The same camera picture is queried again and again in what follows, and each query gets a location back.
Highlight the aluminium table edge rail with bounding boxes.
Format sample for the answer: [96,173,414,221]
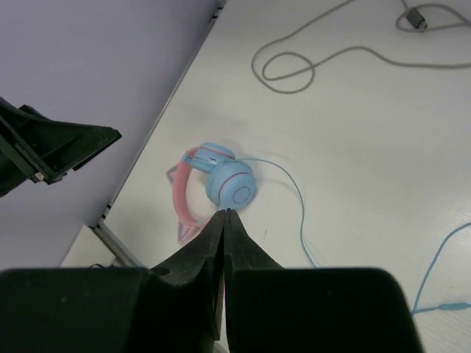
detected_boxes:
[85,0,227,268]

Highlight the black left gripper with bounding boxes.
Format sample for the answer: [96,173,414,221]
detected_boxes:
[1,99,121,196]

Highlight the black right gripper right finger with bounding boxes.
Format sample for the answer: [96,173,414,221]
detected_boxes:
[223,210,286,352]

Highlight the pink blue cat-ear headphones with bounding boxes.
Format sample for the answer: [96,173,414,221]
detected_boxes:
[166,143,257,246]

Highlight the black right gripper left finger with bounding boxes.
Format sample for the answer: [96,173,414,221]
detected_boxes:
[152,210,225,352]

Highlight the light blue headphone cable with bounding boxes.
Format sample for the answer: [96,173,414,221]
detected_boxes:
[235,157,471,316]

